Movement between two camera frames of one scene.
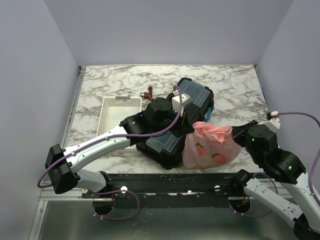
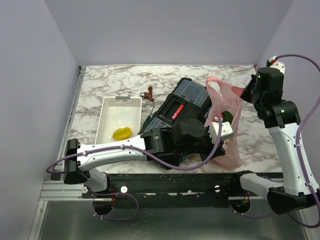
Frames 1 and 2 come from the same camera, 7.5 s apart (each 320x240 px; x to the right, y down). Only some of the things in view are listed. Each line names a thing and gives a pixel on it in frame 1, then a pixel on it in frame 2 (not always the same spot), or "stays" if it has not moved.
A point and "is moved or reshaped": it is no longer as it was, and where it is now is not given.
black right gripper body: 241,136 to 250,94
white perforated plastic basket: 115,109 stays
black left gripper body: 170,120 to 204,147
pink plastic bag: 209,146 is moved or reshaped
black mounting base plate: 173,191 stays
